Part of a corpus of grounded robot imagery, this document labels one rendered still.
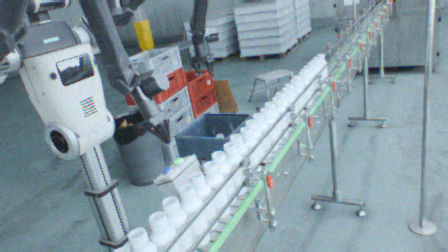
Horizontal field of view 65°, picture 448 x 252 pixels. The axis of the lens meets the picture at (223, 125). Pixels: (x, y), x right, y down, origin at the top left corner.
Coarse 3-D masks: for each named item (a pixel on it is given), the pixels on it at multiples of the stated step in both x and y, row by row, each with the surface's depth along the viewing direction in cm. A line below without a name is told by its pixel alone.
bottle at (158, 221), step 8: (152, 216) 78; (160, 216) 79; (152, 224) 76; (160, 224) 76; (152, 232) 77; (160, 232) 76; (168, 232) 77; (152, 240) 77; (160, 240) 76; (168, 240) 76; (160, 248) 77; (176, 248) 79
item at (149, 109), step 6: (144, 102) 106; (150, 102) 107; (156, 102) 109; (144, 108) 106; (150, 108) 107; (156, 108) 108; (168, 108) 111; (144, 114) 107; (150, 114) 107; (156, 114) 107; (162, 114) 109; (150, 120) 104; (138, 126) 107
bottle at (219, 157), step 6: (216, 156) 103; (222, 156) 100; (216, 162) 100; (222, 162) 100; (222, 168) 100; (228, 168) 101; (222, 174) 100; (228, 174) 101; (228, 186) 102; (234, 186) 104; (228, 192) 102; (234, 192) 104; (228, 198) 103
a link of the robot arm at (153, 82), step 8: (136, 72) 107; (152, 72) 102; (160, 72) 104; (120, 80) 101; (136, 80) 104; (144, 80) 102; (152, 80) 101; (160, 80) 103; (120, 88) 103; (128, 88) 102; (144, 88) 104; (152, 88) 102; (160, 88) 102; (152, 96) 105
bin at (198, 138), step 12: (204, 120) 203; (216, 120) 201; (228, 120) 197; (240, 120) 193; (180, 132) 183; (192, 132) 193; (204, 132) 204; (216, 132) 205; (228, 132) 201; (240, 132) 176; (180, 144) 180; (192, 144) 176; (204, 144) 172; (216, 144) 168; (180, 156) 183; (204, 156) 175
